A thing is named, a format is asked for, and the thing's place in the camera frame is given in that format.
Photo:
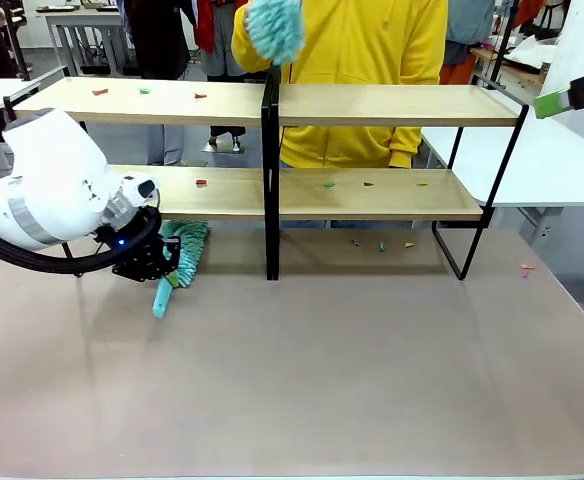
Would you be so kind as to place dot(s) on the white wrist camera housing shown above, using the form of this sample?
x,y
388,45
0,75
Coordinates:
x,y
134,190

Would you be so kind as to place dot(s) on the orange cloth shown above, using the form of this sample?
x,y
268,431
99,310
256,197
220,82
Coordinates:
x,y
529,10

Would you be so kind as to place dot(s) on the person in yellow hoodie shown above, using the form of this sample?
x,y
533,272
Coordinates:
x,y
362,50

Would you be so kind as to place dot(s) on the person in red jacket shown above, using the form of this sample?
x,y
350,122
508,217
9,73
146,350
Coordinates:
x,y
203,25

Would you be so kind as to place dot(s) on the person in dark clothes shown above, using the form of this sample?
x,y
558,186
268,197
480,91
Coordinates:
x,y
157,40

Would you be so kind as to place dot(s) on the person in blue-grey clothes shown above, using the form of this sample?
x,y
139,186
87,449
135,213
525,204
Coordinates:
x,y
472,20

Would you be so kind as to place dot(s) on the grey background desk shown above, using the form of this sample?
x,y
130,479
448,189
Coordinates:
x,y
72,15

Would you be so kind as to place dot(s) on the black pole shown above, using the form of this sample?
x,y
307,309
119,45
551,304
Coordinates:
x,y
503,45

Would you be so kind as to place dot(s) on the person's left forearm yellow sleeve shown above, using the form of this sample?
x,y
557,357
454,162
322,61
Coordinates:
x,y
404,150

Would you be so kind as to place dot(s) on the teal microfiber duster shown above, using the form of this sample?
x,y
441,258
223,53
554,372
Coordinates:
x,y
192,250
274,30

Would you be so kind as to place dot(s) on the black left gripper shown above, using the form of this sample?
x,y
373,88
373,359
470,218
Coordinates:
x,y
139,255

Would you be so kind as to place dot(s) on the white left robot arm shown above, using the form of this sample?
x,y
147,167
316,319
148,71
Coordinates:
x,y
47,165

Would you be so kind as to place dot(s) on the large white table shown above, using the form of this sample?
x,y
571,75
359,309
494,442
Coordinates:
x,y
547,165

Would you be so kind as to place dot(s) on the wooden shelf unit black frame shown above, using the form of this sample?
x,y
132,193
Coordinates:
x,y
397,102
172,102

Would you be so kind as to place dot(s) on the background table with papers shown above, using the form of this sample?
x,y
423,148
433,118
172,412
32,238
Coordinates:
x,y
522,52

